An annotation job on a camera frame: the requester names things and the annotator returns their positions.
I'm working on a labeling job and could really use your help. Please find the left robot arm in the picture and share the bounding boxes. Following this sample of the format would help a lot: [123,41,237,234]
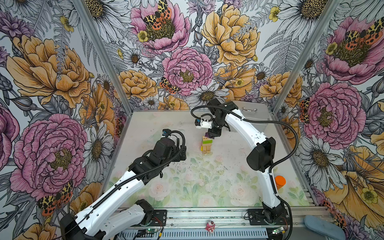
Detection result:
[60,129,187,240]

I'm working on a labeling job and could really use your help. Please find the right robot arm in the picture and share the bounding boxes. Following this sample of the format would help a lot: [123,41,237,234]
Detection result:
[191,99,285,224]

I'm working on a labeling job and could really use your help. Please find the silver metal case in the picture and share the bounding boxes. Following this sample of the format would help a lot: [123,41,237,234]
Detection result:
[234,101,270,121]

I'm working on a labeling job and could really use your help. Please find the small red pink toy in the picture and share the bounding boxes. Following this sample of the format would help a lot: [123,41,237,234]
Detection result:
[205,221,216,234]

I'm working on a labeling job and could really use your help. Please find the orange bottle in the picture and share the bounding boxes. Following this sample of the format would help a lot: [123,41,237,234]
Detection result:
[275,176,287,190]

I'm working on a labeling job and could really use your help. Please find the blue grey pad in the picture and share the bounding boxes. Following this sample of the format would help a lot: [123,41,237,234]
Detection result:
[304,215,346,240]

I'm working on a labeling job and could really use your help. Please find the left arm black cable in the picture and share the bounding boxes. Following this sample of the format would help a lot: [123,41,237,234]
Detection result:
[71,129,187,235]

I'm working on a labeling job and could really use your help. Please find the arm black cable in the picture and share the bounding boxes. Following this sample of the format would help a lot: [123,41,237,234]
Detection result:
[190,104,300,175]
[71,129,187,235]

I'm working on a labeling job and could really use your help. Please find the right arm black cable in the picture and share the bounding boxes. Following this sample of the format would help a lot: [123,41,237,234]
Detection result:
[190,104,300,175]

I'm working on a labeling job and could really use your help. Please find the aluminium mounting rail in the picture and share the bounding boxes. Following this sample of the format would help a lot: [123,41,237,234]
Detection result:
[116,206,332,240]

